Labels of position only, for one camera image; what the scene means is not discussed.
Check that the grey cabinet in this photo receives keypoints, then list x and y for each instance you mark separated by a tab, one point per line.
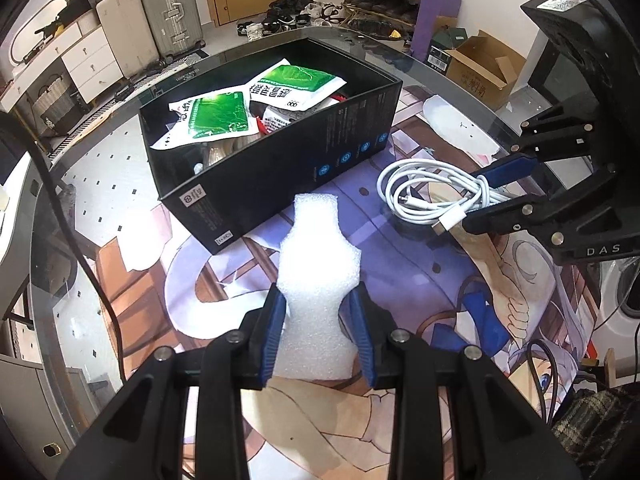
30	410

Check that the green white packet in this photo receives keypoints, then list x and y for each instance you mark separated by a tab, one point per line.
295	80
220	115

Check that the pile of shoes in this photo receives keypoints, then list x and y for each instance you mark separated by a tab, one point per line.
295	15

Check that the white dresser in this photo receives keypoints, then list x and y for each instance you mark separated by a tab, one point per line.
90	65

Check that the white foam piece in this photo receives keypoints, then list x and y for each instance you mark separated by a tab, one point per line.
315	260

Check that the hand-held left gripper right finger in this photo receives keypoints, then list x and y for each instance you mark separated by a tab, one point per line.
362	342

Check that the oval mirror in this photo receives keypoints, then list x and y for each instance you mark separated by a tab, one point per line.
64	0

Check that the beige suitcase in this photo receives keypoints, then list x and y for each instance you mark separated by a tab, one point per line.
127	35

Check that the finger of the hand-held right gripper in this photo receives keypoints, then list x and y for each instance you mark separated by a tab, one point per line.
510	168
500	218

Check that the black cardboard box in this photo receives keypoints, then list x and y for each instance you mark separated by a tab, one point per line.
280	160

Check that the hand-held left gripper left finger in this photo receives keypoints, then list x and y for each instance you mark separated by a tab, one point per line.
272	332

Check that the brown cardboard box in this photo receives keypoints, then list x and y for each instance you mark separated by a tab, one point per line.
475	80

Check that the white washing machine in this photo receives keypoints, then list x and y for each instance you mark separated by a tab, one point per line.
625	285

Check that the red white packet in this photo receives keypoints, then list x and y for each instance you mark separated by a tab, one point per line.
272	120

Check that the striped cloth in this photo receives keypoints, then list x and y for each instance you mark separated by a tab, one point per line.
222	150

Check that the dark plaid cloth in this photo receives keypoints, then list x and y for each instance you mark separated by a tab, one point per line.
595	435

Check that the silver suitcase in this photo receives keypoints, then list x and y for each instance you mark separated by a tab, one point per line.
170	15

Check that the dark shoe box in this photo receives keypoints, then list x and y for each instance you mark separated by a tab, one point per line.
442	45

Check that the wicker basket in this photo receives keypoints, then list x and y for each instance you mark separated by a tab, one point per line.
60	105

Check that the white desk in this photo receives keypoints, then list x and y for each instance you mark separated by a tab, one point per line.
10	240

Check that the purple bag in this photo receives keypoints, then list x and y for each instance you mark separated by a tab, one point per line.
435	20

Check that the printed table mat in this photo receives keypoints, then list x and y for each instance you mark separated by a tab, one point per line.
425	285

